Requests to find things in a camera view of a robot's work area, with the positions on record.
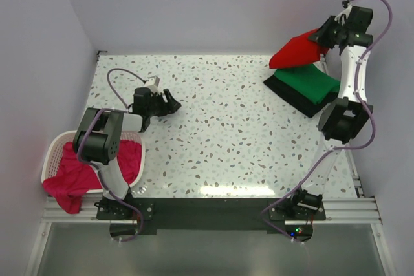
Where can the red t shirt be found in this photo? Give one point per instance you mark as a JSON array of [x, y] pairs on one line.
[[299, 51]]

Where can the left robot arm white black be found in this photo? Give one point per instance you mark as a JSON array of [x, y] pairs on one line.
[[97, 144]]

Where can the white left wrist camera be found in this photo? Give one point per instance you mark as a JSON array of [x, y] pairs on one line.
[[152, 83]]

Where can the magenta t shirt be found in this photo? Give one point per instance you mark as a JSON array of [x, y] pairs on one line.
[[74, 179]]

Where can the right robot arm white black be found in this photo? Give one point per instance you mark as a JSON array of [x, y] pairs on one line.
[[344, 118]]

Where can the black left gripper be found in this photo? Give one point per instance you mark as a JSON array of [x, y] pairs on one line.
[[168, 108]]

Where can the folded black t shirt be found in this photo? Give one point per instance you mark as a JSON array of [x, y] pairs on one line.
[[302, 103]]

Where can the white perforated laundry basket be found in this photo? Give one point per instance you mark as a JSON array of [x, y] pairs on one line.
[[49, 167]]

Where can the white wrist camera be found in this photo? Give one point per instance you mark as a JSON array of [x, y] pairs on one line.
[[152, 83], [342, 17]]

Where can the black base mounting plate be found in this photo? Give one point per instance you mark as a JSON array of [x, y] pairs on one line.
[[147, 216]]

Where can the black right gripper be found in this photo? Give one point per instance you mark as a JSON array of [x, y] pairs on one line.
[[320, 35]]

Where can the folded green t shirt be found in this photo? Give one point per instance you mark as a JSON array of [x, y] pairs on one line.
[[308, 81]]

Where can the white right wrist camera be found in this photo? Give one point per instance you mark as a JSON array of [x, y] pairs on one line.
[[342, 17]]

